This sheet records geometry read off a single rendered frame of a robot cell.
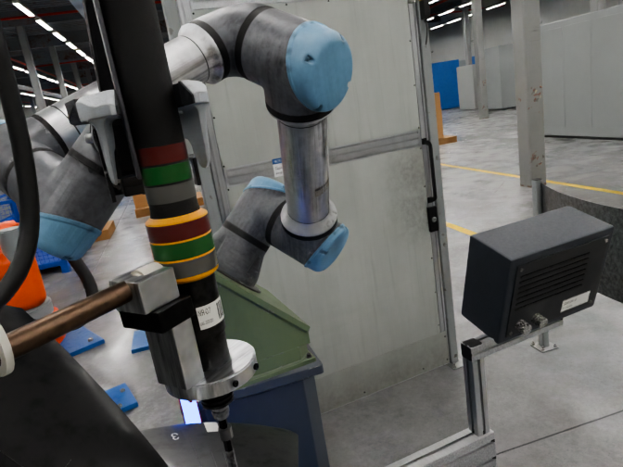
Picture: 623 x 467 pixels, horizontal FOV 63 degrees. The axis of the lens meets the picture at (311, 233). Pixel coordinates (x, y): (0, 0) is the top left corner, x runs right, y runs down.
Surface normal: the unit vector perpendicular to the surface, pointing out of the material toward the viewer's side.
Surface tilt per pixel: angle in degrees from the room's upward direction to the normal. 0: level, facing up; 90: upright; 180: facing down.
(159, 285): 90
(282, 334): 90
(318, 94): 110
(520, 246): 15
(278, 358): 90
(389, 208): 90
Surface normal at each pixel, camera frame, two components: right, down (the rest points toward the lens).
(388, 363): 0.40, 0.18
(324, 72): 0.77, 0.37
